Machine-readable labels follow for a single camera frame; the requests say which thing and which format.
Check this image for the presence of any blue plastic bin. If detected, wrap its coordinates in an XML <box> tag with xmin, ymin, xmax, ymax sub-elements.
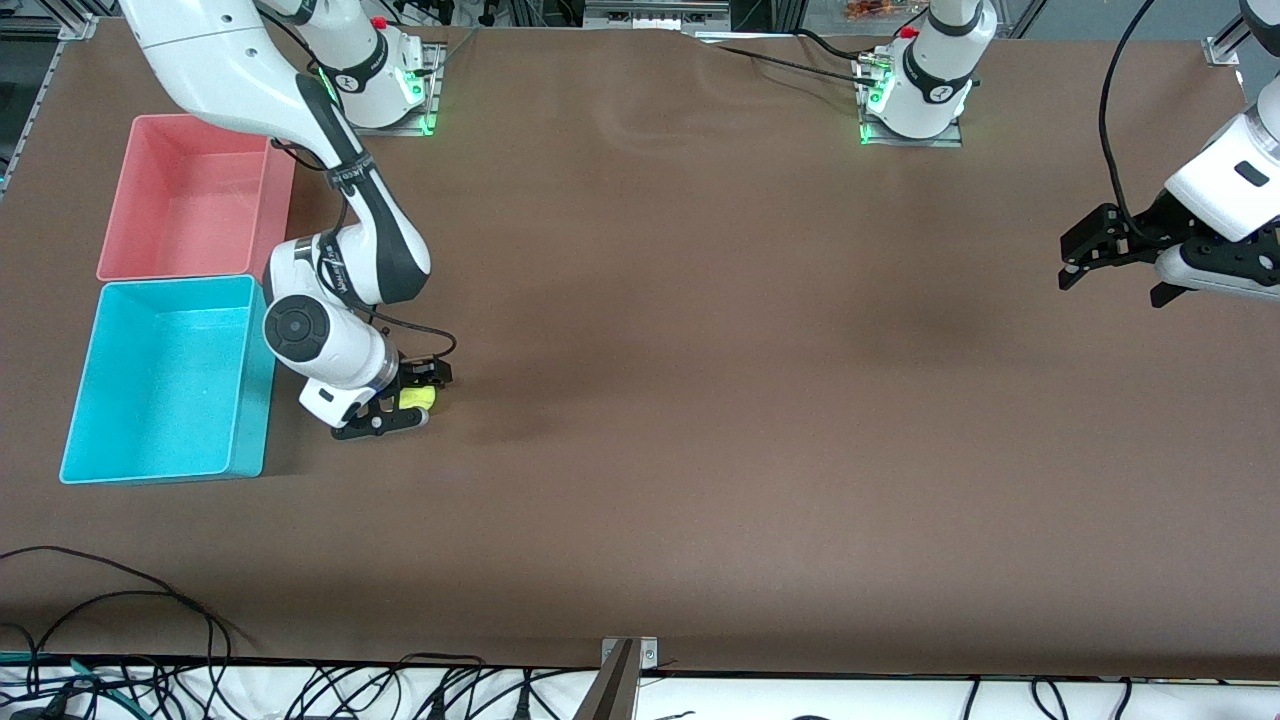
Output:
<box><xmin>58</xmin><ymin>274</ymin><xmax>281</xmax><ymax>486</ymax></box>

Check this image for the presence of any metal table edge bracket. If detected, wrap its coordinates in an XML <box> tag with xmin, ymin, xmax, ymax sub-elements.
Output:
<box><xmin>600</xmin><ymin>636</ymin><xmax>659</xmax><ymax>673</ymax></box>

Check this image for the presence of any grey base cable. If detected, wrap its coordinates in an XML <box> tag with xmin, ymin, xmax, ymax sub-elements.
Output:
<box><xmin>420</xmin><ymin>25</ymin><xmax>483</xmax><ymax>76</ymax></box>

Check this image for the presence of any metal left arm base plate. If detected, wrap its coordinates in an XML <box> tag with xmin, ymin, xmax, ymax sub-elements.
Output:
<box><xmin>855</xmin><ymin>50</ymin><xmax>966</xmax><ymax>149</ymax></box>

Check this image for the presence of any black base cable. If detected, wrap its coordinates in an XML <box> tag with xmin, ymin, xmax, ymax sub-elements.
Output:
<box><xmin>715</xmin><ymin>43</ymin><xmax>881</xmax><ymax>86</ymax></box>
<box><xmin>795</xmin><ymin>28</ymin><xmax>876</xmax><ymax>63</ymax></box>

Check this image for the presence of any long black right arm cable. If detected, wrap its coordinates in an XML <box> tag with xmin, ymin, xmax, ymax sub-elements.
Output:
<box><xmin>270</xmin><ymin>140</ymin><xmax>458</xmax><ymax>366</ymax></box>

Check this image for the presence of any brown table cover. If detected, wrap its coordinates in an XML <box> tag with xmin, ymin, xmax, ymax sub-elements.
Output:
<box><xmin>0</xmin><ymin>18</ymin><xmax>1280</xmax><ymax>681</ymax></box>

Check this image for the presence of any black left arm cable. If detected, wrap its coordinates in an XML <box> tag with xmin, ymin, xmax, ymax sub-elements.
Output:
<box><xmin>1098</xmin><ymin>0</ymin><xmax>1159</xmax><ymax>241</ymax></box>

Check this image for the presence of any grey camera pole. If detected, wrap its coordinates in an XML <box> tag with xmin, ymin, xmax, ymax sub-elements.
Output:
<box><xmin>573</xmin><ymin>640</ymin><xmax>641</xmax><ymax>720</ymax></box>

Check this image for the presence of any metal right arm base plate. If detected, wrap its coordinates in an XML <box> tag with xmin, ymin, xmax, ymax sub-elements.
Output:
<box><xmin>332</xmin><ymin>42</ymin><xmax>447</xmax><ymax>137</ymax></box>

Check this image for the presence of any aluminium frame profile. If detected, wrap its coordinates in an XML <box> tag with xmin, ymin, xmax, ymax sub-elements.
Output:
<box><xmin>583</xmin><ymin>0</ymin><xmax>733</xmax><ymax>31</ymax></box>

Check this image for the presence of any pink plastic bin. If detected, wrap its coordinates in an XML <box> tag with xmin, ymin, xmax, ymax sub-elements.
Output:
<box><xmin>96</xmin><ymin>113</ymin><xmax>298</xmax><ymax>291</ymax></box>

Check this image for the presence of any teal floor cable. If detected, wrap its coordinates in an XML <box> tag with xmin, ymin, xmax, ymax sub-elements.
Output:
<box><xmin>0</xmin><ymin>650</ymin><xmax>136</xmax><ymax>706</ymax></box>

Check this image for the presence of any black floor cable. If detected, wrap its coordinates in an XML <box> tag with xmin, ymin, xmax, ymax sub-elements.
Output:
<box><xmin>25</xmin><ymin>590</ymin><xmax>261</xmax><ymax>666</ymax></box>
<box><xmin>0</xmin><ymin>545</ymin><xmax>236</xmax><ymax>666</ymax></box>

